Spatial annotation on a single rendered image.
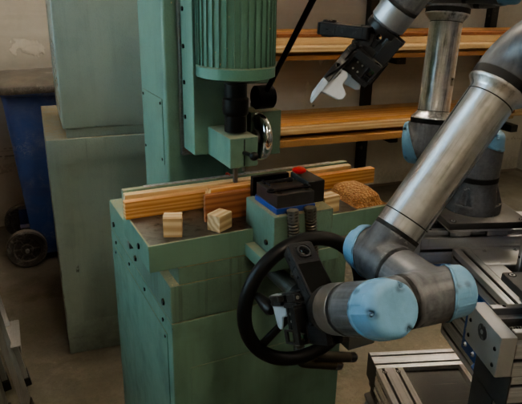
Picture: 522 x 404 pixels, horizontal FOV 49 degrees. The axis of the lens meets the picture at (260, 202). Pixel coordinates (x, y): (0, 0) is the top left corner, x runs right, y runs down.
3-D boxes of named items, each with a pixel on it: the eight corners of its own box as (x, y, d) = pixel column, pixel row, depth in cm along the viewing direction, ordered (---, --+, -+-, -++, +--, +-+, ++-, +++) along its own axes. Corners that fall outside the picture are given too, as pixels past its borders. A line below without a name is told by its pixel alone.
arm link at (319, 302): (320, 286, 79) (370, 276, 82) (305, 287, 83) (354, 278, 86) (329, 341, 78) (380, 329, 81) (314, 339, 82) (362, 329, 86)
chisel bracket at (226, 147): (230, 175, 131) (229, 139, 128) (207, 159, 142) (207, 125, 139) (259, 171, 134) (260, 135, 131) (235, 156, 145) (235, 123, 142)
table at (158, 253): (162, 295, 108) (160, 266, 106) (123, 236, 134) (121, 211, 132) (416, 241, 134) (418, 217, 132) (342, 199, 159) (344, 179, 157)
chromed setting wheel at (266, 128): (264, 166, 147) (265, 118, 143) (244, 153, 158) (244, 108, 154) (274, 164, 149) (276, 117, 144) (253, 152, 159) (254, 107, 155)
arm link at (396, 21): (381, -5, 110) (390, -6, 117) (366, 15, 113) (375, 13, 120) (410, 20, 110) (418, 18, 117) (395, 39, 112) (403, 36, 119)
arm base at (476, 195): (484, 197, 170) (490, 165, 166) (511, 216, 156) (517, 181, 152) (435, 198, 168) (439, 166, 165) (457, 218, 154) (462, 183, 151)
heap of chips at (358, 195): (356, 208, 136) (358, 194, 135) (325, 191, 148) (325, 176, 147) (387, 204, 140) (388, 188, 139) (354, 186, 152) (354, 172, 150)
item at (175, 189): (126, 216, 129) (124, 195, 127) (123, 213, 131) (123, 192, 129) (350, 183, 154) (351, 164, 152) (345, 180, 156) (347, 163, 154)
